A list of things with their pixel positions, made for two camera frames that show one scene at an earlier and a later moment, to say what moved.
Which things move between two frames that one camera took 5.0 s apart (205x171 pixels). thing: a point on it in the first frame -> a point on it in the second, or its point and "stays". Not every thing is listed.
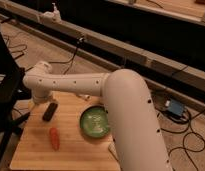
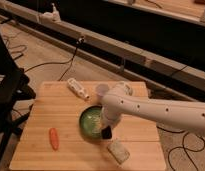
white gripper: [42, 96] -> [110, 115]
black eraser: [51, 109] -> [106, 133]
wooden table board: [76, 150] stays
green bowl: [94, 120] stays
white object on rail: [53, 17] stays
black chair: [12, 87] stays
